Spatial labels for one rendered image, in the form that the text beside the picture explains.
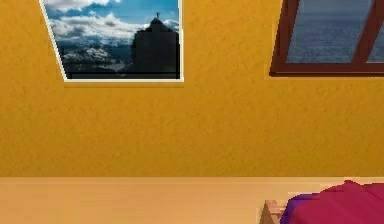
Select brown framed window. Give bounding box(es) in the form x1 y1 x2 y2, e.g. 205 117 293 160
269 0 384 78

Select white framed sky picture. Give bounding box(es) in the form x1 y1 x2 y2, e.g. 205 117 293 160
38 0 185 83

